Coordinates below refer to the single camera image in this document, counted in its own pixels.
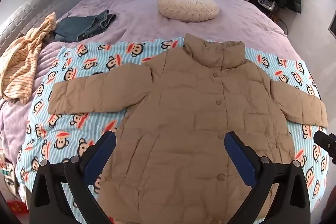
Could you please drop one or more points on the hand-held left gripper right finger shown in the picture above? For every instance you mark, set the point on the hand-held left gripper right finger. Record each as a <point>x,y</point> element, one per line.
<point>241,161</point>

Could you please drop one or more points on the monkey print striped blanket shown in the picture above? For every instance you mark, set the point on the monkey print striped blanket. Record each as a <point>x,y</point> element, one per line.
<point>78,56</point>

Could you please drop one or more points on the round cream cushion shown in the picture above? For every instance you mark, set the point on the round cream cushion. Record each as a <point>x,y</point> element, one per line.
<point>187,6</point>

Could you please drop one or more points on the yellow striped garment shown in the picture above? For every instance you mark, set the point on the yellow striped garment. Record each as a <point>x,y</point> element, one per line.
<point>23,61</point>

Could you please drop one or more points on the folded blue jeans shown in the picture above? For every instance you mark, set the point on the folded blue jeans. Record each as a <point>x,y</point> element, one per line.
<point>76,27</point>

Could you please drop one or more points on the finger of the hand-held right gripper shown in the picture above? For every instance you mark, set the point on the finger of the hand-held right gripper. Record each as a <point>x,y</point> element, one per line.
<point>324,141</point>

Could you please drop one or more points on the grey quilted headboard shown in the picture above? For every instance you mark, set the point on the grey quilted headboard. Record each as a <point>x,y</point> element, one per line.
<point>39,1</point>

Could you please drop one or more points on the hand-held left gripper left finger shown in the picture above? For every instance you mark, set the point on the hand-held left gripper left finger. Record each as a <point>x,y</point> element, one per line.
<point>101,161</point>

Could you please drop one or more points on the cluttered bedside table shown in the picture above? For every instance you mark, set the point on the cluttered bedside table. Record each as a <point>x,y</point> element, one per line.
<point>10,176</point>

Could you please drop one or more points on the purple bedspread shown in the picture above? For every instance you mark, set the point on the purple bedspread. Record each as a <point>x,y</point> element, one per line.
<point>136,19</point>

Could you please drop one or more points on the black wall screen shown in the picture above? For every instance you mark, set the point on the black wall screen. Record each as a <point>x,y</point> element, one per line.
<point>332,29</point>

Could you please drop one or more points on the tan padded jacket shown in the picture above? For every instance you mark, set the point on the tan padded jacket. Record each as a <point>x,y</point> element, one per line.
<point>183,108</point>

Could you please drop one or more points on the small printed box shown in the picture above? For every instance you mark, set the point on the small printed box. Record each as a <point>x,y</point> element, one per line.
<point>267,2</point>

